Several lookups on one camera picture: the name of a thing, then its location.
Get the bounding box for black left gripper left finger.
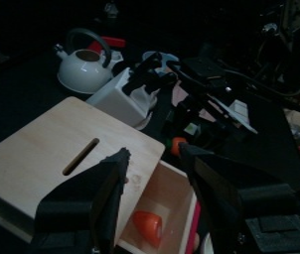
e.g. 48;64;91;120
28;147;133;254

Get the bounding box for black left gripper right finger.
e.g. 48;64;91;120
178;142;300;254

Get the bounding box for orange toy carrot piece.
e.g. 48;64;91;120
131;210;165;249

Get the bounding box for wooden drawer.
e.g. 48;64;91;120
115;160;204;254

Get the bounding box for orange carrot piece green end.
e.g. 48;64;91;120
170;136;190;157

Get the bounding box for wooden box with slot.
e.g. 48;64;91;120
0;95;168;246

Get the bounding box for white knife block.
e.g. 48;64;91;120
85;66;162;131

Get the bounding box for pink toy piece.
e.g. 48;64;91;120
170;80;218;124

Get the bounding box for light blue toy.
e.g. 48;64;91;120
141;50;182;76

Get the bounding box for red toy piece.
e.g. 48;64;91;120
86;35;127;55

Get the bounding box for white kettle grey handle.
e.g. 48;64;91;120
52;27;126;95

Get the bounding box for black knife handles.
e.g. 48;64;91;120
119;52;180;97

